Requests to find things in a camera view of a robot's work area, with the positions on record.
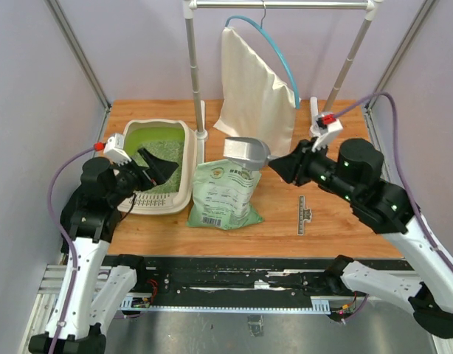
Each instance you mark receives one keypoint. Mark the piano pattern bag clip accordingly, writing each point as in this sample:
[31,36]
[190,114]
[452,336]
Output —
[304,215]

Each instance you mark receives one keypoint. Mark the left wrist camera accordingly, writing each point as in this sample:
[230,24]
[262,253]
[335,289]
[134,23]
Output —
[113,150]

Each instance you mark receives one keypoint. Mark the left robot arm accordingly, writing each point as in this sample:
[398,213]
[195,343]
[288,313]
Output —
[82,315]

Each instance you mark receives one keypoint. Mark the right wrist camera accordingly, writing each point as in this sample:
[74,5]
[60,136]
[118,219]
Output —
[324,129]

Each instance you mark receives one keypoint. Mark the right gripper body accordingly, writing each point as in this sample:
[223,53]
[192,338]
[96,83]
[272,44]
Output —
[317,167]

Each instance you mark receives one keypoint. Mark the cream green litter box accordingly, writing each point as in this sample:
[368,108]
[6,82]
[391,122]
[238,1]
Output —
[170,140]

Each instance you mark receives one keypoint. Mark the blue clothes hanger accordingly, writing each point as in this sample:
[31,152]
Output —
[277,51]

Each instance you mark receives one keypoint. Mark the cream cloth bag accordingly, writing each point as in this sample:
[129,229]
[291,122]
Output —
[257,103]

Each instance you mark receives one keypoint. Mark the green cat litter bag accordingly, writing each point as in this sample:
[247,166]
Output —
[222,192]

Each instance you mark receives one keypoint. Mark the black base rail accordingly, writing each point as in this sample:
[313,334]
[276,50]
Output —
[240,282]

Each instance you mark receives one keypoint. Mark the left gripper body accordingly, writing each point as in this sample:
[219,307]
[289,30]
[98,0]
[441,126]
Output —
[131,177]

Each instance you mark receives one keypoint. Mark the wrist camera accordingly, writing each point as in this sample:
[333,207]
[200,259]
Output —
[113,150]
[324,129]

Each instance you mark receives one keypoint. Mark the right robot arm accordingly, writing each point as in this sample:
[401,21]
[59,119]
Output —
[386,209]

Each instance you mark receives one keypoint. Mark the grey metal scoop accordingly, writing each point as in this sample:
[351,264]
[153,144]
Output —
[249,153]

